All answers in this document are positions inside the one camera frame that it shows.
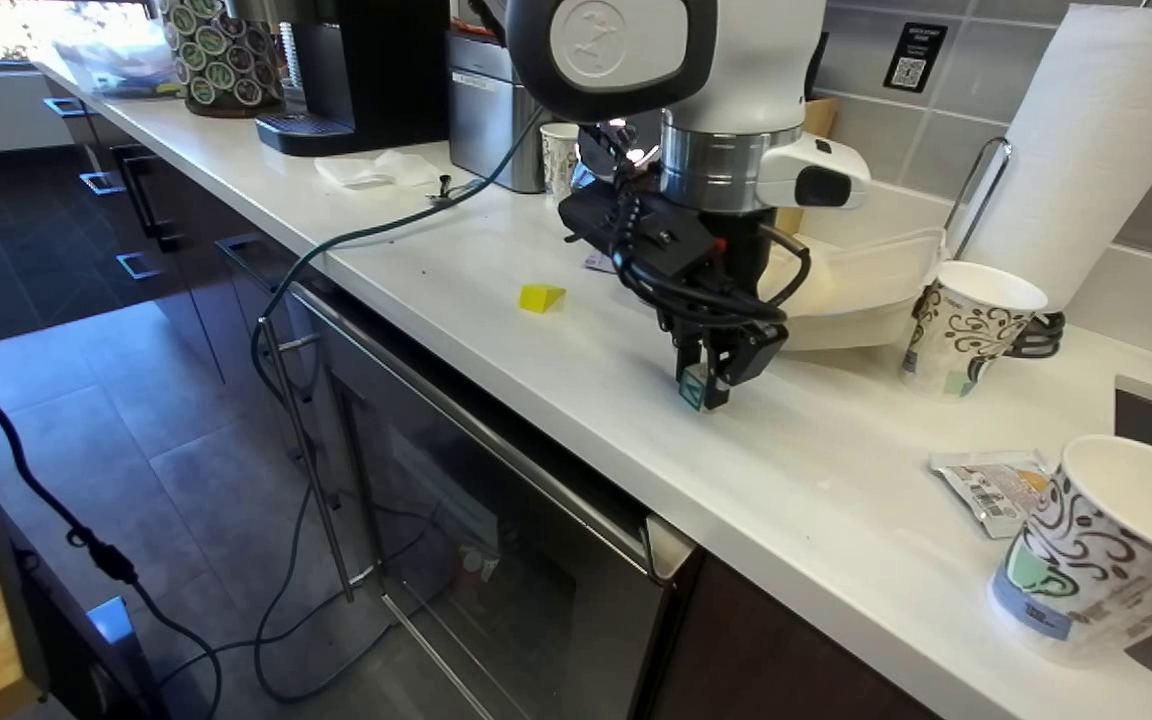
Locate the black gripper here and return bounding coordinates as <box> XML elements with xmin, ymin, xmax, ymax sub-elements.
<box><xmin>559</xmin><ymin>182</ymin><xmax>792</xmax><ymax>414</ymax></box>

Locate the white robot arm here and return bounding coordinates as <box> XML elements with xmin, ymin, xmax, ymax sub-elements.
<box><xmin>504</xmin><ymin>0</ymin><xmax>867</xmax><ymax>407</ymax></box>

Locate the white styrofoam container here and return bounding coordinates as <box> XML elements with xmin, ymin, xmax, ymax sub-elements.
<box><xmin>786</xmin><ymin>185</ymin><xmax>950</xmax><ymax>354</ymax></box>

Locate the yellow cube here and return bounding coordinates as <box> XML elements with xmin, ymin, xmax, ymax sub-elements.
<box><xmin>517</xmin><ymin>284</ymin><xmax>570</xmax><ymax>318</ymax></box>

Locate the patterned paper cup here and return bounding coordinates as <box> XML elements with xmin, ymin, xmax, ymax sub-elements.
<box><xmin>896</xmin><ymin>261</ymin><xmax>1047</xmax><ymax>396</ymax></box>
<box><xmin>991</xmin><ymin>437</ymin><xmax>1152</xmax><ymax>658</ymax></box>

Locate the stainless dishwasher front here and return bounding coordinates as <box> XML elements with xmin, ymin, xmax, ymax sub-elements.
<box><xmin>289</xmin><ymin>284</ymin><xmax>698</xmax><ymax>720</ymax></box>

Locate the silver foil packet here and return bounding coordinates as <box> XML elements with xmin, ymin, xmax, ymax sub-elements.
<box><xmin>927</xmin><ymin>451</ymin><xmax>1055</xmax><ymax>539</ymax></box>

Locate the stainless steel box container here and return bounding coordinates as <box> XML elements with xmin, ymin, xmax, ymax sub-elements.
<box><xmin>447</xmin><ymin>33</ymin><xmax>546</xmax><ymax>195</ymax></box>

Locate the white folded napkin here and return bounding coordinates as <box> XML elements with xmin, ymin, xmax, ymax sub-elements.
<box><xmin>317</xmin><ymin>149</ymin><xmax>438</xmax><ymax>189</ymax></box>

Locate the silver Keurig coffee maker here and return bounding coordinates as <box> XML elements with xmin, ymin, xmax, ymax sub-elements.
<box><xmin>257</xmin><ymin>0</ymin><xmax>447</xmax><ymax>158</ymax></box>

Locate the white paper towel roll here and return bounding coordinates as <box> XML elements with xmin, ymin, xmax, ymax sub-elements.
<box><xmin>963</xmin><ymin>4</ymin><xmax>1152</xmax><ymax>310</ymax></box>

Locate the K-cup pod carousel rack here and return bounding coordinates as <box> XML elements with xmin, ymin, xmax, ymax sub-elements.
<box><xmin>155</xmin><ymin>0</ymin><xmax>283</xmax><ymax>119</ymax></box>

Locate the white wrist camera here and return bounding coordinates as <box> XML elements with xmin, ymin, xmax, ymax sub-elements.
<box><xmin>756</xmin><ymin>133</ymin><xmax>874</xmax><ymax>208</ymax></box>

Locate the blue cable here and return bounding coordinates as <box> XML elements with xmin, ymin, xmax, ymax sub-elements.
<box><xmin>250</xmin><ymin>116</ymin><xmax>546</xmax><ymax>404</ymax></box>

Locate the black cable on floor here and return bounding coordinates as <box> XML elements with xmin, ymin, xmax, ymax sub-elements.
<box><xmin>0</xmin><ymin>354</ymin><xmax>382</xmax><ymax>720</ymax></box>

